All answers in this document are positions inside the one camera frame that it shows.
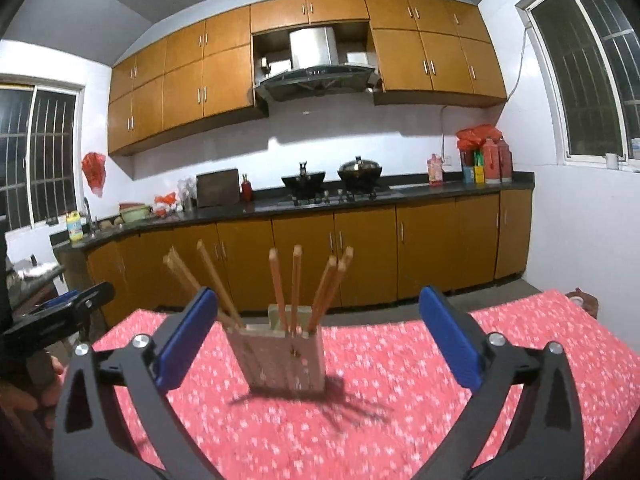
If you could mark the steel range hood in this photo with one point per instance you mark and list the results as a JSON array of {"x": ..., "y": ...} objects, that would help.
[{"x": 315, "y": 77}]

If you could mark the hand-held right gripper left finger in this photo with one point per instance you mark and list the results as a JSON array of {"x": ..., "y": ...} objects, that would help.
[{"x": 185, "y": 335}]

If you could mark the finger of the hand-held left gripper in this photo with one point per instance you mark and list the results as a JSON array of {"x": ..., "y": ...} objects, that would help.
[
  {"x": 45, "y": 327},
  {"x": 75, "y": 300}
]

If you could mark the green basin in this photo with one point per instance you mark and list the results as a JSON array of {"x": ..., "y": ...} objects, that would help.
[{"x": 135, "y": 214}]

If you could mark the large window with white frame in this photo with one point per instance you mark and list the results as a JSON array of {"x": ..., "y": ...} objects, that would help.
[{"x": 580, "y": 70}]

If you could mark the person's left hand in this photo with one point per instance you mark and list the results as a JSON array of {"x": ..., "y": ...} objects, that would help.
[{"x": 30, "y": 407}]

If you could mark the brown pot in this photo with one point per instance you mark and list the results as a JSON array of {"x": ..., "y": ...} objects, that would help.
[{"x": 582, "y": 302}]

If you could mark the brown lower kitchen cabinets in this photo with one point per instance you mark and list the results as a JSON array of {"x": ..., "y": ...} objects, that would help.
[{"x": 370, "y": 255}]

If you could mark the brown upper kitchen cabinets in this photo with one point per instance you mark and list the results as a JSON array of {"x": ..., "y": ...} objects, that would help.
[{"x": 220, "y": 75}]

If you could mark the red plastic bag on wall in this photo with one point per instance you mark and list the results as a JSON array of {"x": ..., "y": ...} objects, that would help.
[{"x": 95, "y": 172}]

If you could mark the red plastic bag on counter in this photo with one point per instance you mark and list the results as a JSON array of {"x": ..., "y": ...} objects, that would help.
[{"x": 165, "y": 205}]

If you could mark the red floral tablecloth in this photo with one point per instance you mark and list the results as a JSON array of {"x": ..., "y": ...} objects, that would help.
[{"x": 400, "y": 410}]

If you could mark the metal faucet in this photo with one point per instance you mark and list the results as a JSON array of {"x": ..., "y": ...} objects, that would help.
[{"x": 89, "y": 215}]

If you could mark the red thermos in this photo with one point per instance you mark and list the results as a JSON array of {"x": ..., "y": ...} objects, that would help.
[
  {"x": 505, "y": 160},
  {"x": 491, "y": 162}
]

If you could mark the white cup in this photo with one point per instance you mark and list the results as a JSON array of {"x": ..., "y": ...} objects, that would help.
[{"x": 611, "y": 161}]

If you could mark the beige perforated chopstick holder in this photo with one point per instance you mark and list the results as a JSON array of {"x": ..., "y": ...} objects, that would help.
[{"x": 280, "y": 360}]

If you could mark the pink packet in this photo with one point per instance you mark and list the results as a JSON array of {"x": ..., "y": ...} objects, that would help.
[{"x": 436, "y": 171}]

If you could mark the green and yellow box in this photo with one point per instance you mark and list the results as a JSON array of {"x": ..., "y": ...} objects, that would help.
[{"x": 474, "y": 170}]

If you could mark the dark side table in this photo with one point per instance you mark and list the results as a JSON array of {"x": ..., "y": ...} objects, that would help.
[{"x": 35, "y": 280}]

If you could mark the brown kitchen cabinets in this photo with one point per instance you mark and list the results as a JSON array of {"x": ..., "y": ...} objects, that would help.
[
  {"x": 220, "y": 75},
  {"x": 370, "y": 255}
]

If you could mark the black gas stove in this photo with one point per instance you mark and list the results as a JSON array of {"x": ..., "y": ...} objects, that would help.
[{"x": 340, "y": 197}]

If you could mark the black wok with lid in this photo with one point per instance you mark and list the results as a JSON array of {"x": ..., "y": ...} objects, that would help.
[{"x": 361, "y": 172}]

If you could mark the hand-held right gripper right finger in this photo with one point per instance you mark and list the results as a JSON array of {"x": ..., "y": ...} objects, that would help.
[{"x": 450, "y": 345}]

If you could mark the dark wooden cutting board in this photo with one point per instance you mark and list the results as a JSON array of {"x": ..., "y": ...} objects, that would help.
[{"x": 218, "y": 188}]

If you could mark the window with small side bars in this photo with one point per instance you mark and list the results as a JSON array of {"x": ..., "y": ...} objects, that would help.
[{"x": 45, "y": 160}]

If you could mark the red plastic bag over thermoses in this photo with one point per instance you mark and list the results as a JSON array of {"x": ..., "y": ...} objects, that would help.
[{"x": 477, "y": 137}]

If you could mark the black kitchen countertop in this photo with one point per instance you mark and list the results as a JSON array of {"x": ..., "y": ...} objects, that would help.
[{"x": 425, "y": 191}]

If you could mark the small red bottle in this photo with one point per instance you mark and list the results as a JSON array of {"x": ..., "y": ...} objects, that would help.
[{"x": 246, "y": 191}]

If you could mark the clear plastic bag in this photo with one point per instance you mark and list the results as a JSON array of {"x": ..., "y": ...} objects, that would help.
[{"x": 186, "y": 195}]

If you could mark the yellow detergent bottle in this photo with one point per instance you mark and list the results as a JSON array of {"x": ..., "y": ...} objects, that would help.
[{"x": 74, "y": 230}]

